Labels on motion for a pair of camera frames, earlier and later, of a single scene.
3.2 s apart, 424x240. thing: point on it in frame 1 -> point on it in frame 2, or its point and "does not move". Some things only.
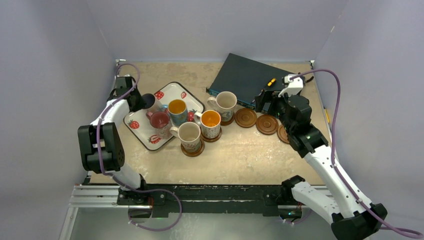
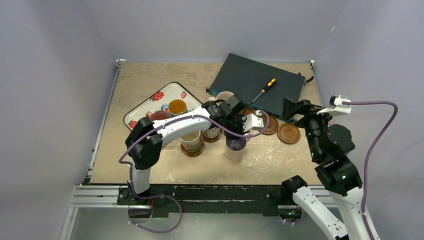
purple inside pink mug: (149, 99) -> (235, 146)
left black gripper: (141, 103) -> (239, 119)
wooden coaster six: (196, 153) does not move
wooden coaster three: (267, 124) does not move
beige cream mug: (189, 133) does not move
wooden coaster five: (212, 139) does not move
